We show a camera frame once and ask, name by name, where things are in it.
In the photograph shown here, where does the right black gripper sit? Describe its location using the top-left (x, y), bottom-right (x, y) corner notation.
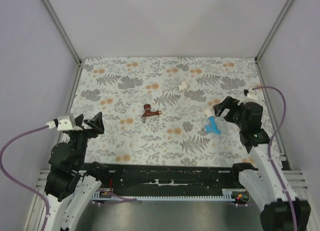
top-left (213, 96), bottom-right (247, 130)

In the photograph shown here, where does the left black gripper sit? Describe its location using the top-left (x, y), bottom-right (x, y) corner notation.
top-left (70, 111), bottom-right (105, 167)

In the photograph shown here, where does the white elbow fitting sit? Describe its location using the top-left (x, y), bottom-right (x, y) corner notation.
top-left (203, 108), bottom-right (215, 118)

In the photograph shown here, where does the blue plastic water faucet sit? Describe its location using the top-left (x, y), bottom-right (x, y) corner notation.
top-left (203, 116), bottom-right (221, 135)

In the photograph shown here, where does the brown plastic water faucet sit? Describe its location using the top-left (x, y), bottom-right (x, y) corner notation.
top-left (142, 104), bottom-right (162, 123)

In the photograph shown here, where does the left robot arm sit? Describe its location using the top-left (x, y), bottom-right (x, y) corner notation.
top-left (43, 112), bottom-right (110, 231)

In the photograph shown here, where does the white elbow fitting far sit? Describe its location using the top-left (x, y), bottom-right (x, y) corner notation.
top-left (178, 81), bottom-right (189, 92)

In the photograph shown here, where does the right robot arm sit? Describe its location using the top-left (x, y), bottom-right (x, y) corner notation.
top-left (213, 96), bottom-right (311, 231)

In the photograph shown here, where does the floral patterned table mat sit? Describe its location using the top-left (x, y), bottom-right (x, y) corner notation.
top-left (71, 57), bottom-right (260, 167)

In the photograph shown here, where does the green circuit board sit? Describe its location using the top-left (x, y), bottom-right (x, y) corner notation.
top-left (235, 194), bottom-right (250, 201)

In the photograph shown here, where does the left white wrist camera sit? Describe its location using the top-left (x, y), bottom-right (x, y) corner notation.
top-left (46, 113), bottom-right (83, 131)

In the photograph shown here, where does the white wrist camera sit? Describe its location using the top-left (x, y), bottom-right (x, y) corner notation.
top-left (237, 88), bottom-right (259, 106)
top-left (46, 113), bottom-right (83, 131)

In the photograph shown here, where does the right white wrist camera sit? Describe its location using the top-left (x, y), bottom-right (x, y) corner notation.
top-left (237, 88), bottom-right (259, 106)

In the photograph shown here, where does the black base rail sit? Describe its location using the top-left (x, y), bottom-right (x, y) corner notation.
top-left (102, 164), bottom-right (244, 197)

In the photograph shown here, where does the white slotted cable duct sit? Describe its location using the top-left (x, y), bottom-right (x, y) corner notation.
top-left (91, 189), bottom-right (240, 202)

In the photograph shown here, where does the left aluminium frame post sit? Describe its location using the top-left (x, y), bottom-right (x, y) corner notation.
top-left (40, 0), bottom-right (82, 66)

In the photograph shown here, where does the aluminium frame post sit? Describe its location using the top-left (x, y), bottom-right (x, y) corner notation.
top-left (254, 0), bottom-right (295, 64)
top-left (40, 0), bottom-right (82, 66)

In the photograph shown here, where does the right aluminium frame post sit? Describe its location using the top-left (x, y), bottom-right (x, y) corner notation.
top-left (254, 0), bottom-right (295, 64)

